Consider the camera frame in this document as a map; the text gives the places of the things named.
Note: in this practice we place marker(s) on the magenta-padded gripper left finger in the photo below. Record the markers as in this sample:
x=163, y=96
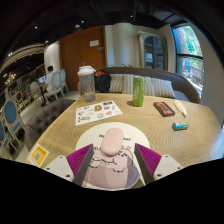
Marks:
x=59, y=166

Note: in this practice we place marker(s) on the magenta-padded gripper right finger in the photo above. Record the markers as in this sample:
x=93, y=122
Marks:
x=165, y=165

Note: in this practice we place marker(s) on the pink computer mouse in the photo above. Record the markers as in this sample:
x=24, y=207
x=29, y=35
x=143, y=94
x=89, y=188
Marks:
x=112, y=141

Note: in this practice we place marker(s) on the white cartoon mouse pad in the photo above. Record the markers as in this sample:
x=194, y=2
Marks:
x=133, y=133

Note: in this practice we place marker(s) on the yellow square table sticker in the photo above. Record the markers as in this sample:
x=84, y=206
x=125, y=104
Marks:
x=37, y=155

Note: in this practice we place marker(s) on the green and blue gum pack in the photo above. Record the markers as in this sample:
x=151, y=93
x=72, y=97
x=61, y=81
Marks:
x=180, y=126

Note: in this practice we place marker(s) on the grey tufted seat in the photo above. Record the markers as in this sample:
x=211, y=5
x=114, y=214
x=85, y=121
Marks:
x=43, y=121

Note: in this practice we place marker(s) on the black and orange box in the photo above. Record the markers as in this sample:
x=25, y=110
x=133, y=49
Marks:
x=164, y=109

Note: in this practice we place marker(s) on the white squeeze tube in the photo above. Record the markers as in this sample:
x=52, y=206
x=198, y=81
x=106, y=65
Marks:
x=180, y=107

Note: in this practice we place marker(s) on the white sticker sheet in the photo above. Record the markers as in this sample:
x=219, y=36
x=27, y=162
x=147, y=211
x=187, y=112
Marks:
x=98, y=112

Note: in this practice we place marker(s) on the group of blue-backed chairs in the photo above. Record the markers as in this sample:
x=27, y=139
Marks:
x=11, y=115

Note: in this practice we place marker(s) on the striped cushion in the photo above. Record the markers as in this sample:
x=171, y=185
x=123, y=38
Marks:
x=116, y=83
x=163, y=88
x=128, y=85

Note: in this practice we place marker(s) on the green drink can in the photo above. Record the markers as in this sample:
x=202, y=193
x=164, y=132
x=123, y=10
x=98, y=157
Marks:
x=139, y=91

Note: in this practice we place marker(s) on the grey curved sofa bench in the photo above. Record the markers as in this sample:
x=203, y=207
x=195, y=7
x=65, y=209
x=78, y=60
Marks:
x=185, y=86

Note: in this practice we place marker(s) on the clear shaker bottle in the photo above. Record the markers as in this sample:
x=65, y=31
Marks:
x=87, y=85

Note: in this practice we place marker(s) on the person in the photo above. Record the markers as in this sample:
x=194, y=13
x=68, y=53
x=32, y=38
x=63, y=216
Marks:
x=50, y=80

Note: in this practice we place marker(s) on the black backpack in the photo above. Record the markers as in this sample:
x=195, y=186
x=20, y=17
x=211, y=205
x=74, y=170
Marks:
x=102, y=81

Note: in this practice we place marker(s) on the brown wooden door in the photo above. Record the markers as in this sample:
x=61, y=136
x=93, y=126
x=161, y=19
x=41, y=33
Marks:
x=75, y=56

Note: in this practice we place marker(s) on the black-framed window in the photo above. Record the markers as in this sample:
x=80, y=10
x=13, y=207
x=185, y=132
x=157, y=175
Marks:
x=190, y=56

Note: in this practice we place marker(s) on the glass-door cabinet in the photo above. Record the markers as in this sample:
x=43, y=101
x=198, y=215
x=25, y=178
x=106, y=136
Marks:
x=152, y=51

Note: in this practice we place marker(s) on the white door sign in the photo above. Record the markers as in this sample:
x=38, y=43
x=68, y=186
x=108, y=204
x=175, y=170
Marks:
x=94, y=43

